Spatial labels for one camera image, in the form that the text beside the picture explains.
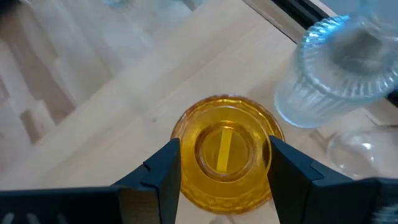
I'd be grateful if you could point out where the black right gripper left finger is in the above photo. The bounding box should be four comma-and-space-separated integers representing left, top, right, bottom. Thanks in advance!
111, 138, 183, 224

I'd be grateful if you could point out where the clear ribbed glass bottle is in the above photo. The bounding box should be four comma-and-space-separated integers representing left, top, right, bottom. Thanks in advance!
274, 14, 398, 129

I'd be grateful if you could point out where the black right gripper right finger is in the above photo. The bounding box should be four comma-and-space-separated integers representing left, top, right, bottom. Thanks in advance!
267, 135, 324, 224

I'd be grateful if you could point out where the wooden tray with metal handles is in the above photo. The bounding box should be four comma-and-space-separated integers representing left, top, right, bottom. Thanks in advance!
0, 0, 398, 224

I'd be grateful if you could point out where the tall clear glass vase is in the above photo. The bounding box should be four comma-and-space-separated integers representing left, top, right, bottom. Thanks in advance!
326, 124, 398, 181

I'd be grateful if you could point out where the yellow embossed glass vase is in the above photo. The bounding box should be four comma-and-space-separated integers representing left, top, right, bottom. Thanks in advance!
170, 94, 285, 215

